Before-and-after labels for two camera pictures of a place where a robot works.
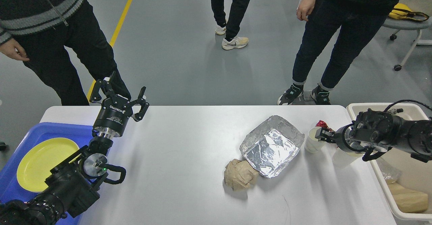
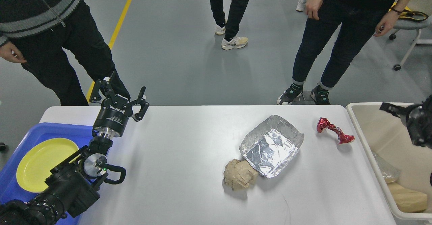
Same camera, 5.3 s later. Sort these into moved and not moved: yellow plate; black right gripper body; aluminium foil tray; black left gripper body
Moved: black right gripper body
Not moved: aluminium foil tray; black left gripper body; yellow plate
